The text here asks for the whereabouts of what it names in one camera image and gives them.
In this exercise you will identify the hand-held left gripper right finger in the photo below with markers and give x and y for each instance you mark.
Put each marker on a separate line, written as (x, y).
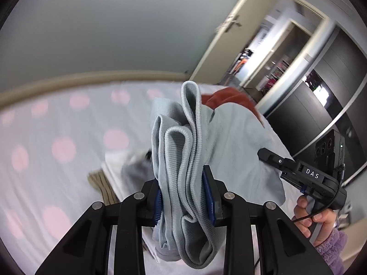
(210, 206)

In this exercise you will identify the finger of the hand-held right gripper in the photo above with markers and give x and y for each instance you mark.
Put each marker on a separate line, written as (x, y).
(275, 160)
(292, 180)

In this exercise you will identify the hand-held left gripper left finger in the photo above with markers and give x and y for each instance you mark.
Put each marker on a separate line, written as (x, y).
(157, 203)

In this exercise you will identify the light grey sweater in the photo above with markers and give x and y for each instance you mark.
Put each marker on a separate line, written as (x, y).
(177, 163)

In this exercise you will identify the person's right forearm purple sleeve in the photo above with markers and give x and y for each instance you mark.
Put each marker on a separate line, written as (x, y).
(332, 255)

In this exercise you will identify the person's right hand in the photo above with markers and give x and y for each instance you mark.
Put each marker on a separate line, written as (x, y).
(321, 223)

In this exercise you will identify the white cloth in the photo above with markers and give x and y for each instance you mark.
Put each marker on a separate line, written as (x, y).
(114, 169)

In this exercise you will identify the black wardrobe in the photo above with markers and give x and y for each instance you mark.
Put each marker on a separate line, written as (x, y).
(295, 106)

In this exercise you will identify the brown striped cloth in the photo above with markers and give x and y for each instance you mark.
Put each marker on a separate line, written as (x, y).
(100, 183)

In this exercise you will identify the red fleece garment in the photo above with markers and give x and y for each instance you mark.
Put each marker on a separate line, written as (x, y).
(229, 97)

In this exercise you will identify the white door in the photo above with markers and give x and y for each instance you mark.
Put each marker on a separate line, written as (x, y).
(229, 48)

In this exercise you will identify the cream door frame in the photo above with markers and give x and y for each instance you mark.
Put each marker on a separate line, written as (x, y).
(309, 48)

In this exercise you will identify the beige bed frame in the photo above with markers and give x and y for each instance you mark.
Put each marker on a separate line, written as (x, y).
(57, 81)

